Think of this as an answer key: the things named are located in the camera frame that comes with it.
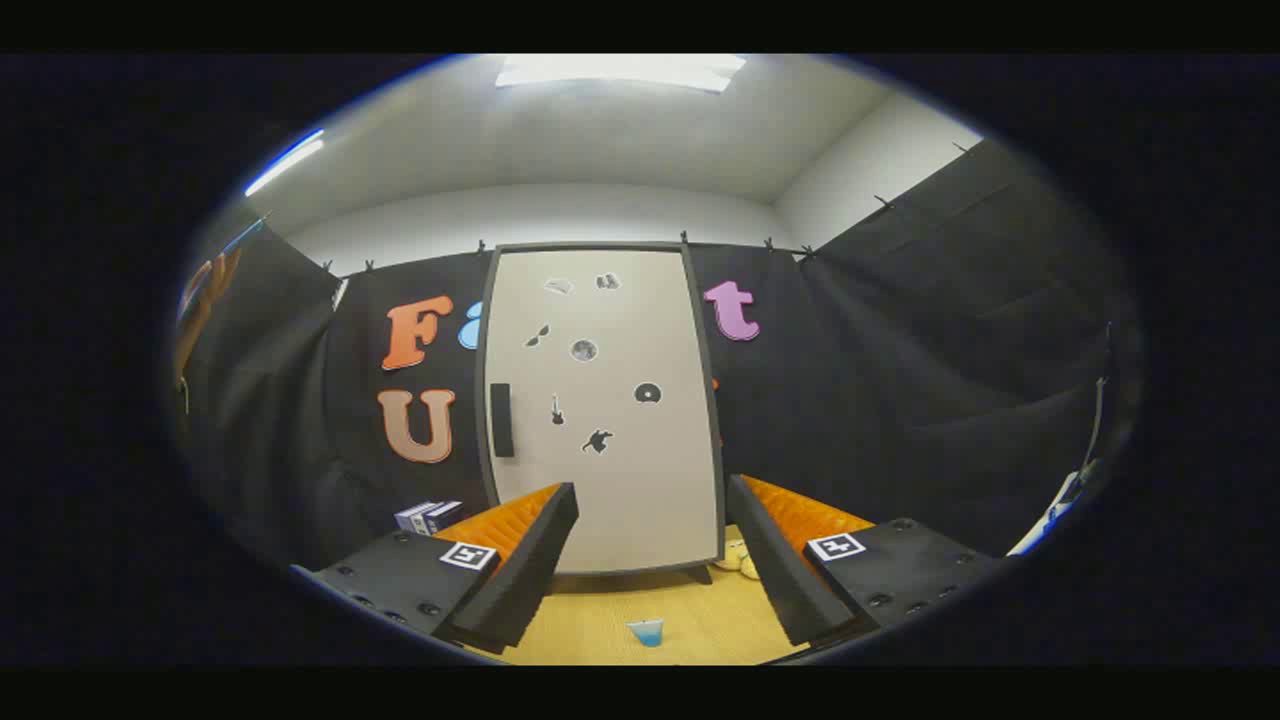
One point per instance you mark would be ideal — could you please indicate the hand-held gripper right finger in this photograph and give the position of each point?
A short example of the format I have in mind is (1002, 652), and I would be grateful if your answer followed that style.
(775, 570)

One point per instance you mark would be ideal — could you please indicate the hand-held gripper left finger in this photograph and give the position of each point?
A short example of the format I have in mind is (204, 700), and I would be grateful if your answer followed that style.
(530, 570)

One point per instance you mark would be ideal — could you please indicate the white cabinet door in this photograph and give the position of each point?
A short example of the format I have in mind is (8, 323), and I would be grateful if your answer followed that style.
(620, 480)

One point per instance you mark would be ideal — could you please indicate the translucent blue cup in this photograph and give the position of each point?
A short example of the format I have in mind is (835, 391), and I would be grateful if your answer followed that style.
(648, 632)

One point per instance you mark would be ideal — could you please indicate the yellow plush toy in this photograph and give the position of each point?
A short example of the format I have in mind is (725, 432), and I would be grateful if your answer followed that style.
(733, 560)

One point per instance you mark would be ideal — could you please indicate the grey cabinet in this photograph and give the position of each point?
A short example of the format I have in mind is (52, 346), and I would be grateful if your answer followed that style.
(701, 575)

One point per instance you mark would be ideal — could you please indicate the white and blue book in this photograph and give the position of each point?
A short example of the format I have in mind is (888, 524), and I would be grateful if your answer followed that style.
(412, 517)

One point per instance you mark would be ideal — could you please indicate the black backdrop cloth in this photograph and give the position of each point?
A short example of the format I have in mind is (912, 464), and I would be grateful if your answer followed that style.
(900, 400)

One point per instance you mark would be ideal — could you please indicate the row of black cloth clips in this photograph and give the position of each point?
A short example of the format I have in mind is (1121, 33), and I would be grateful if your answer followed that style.
(481, 245)

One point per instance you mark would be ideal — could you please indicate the narrow ceiling light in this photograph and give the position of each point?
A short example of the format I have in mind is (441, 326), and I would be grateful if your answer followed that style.
(285, 165)

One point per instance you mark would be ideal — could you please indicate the rectangular ceiling light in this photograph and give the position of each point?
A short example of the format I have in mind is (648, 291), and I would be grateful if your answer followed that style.
(620, 72)

